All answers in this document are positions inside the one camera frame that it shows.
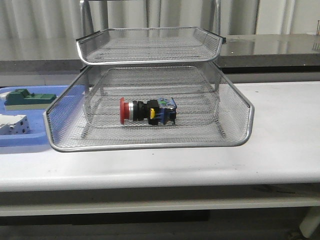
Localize red emergency stop button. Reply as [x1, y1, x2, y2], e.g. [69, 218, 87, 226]
[119, 97, 177, 126]

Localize grey stone counter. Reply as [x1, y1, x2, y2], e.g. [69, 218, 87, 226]
[0, 33, 320, 74]

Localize green terminal block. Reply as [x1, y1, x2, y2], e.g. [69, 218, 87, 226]
[4, 88, 57, 111]

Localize white circuit breaker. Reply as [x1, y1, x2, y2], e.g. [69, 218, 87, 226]
[0, 114, 30, 135]

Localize white table leg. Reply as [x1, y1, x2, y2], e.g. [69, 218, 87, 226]
[299, 206, 320, 239]

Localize silver rack frame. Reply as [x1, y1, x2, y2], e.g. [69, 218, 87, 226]
[78, 0, 227, 140]

